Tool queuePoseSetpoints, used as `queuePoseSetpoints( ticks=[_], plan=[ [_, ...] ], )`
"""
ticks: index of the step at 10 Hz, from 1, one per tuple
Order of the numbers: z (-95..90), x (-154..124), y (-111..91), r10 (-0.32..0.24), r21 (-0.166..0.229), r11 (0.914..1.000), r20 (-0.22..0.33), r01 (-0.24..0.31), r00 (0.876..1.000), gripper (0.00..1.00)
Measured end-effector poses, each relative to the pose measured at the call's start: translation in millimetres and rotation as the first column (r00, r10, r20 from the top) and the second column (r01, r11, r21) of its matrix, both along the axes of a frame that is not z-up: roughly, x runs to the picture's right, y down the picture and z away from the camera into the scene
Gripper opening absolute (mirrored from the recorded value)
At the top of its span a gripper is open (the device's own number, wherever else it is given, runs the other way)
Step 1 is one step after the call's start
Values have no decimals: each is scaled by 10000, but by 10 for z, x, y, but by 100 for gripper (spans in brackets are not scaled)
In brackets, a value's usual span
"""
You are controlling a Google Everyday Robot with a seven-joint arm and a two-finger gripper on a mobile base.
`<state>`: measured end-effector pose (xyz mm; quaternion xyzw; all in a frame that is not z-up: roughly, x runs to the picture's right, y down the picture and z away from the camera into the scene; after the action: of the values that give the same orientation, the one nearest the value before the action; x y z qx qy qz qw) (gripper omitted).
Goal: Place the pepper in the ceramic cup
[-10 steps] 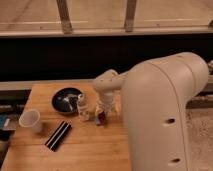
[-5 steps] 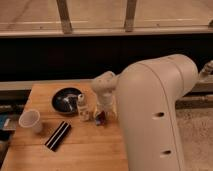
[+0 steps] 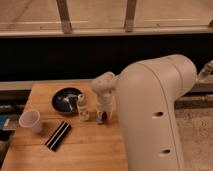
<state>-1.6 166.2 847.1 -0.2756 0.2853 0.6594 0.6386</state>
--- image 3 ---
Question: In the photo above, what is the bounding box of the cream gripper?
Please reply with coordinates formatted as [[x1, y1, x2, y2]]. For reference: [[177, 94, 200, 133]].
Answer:
[[91, 71, 117, 118]]

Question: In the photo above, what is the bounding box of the dark red pepper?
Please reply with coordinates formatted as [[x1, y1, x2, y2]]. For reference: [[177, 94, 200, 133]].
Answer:
[[96, 112, 108, 124]]

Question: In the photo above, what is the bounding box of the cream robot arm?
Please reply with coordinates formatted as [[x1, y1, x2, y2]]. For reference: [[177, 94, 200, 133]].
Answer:
[[91, 54, 197, 171]]

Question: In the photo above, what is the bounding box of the small clear bottle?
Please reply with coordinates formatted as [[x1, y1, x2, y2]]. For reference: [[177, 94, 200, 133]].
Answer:
[[77, 94, 90, 121]]

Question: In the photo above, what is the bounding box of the dark round plate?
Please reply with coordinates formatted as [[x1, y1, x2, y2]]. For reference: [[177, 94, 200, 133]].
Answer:
[[51, 87, 81, 115]]

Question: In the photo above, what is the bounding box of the right wooden post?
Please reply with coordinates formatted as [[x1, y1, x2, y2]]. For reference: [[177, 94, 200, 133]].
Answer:
[[124, 0, 137, 32]]

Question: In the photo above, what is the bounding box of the wooden post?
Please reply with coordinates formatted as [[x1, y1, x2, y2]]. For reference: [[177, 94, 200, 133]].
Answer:
[[56, 0, 72, 34], [124, 0, 137, 32]]

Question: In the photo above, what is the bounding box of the left wooden post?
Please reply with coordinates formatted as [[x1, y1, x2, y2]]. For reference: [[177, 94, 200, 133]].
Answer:
[[56, 0, 72, 34]]

